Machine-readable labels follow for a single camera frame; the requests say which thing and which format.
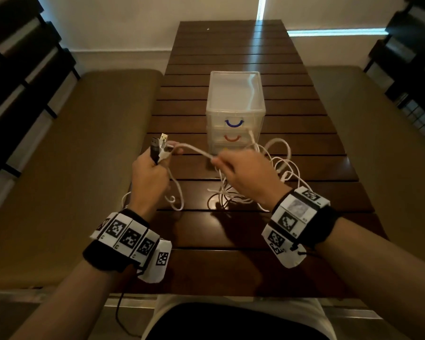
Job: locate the clear plastic three-drawer organiser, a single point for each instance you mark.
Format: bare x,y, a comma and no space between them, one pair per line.
235,88

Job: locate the person's left hand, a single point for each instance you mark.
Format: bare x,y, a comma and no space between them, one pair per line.
148,184

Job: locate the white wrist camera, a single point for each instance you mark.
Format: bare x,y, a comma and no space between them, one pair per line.
283,253
159,260

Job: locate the person's right hand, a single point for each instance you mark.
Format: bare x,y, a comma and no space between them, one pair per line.
255,177

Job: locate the black marker wristband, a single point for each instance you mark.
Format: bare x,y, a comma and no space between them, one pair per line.
304,215
124,237

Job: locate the brown bench cushion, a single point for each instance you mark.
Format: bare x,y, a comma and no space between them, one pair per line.
74,166
379,148

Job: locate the person's left forearm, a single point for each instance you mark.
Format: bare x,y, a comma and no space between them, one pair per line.
63,304

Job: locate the person's black garment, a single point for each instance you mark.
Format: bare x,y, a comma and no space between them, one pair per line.
233,322

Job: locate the wall light strip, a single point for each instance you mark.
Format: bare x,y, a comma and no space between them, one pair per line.
336,32
261,7

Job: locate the person's right forearm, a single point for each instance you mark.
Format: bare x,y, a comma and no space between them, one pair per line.
379,279

